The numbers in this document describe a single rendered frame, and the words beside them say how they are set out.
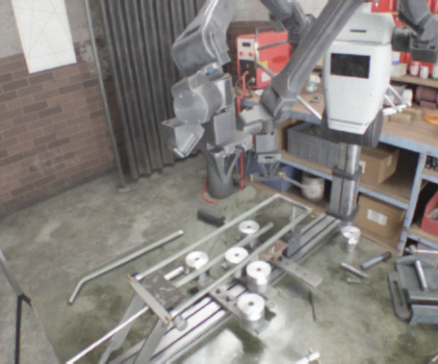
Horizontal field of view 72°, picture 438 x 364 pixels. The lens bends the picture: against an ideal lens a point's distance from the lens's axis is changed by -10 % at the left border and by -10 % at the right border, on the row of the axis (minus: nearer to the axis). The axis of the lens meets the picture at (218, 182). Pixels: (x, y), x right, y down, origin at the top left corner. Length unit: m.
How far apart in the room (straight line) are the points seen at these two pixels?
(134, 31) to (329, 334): 2.72
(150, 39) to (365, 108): 2.21
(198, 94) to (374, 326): 0.57
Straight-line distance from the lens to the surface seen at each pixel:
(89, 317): 0.82
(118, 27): 2.94
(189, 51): 0.56
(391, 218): 2.19
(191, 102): 0.50
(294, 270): 0.78
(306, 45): 0.80
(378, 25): 1.27
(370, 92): 1.23
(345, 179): 1.41
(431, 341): 0.78
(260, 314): 0.65
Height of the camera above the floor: 1.47
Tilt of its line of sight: 29 degrees down
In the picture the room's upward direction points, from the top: 5 degrees counter-clockwise
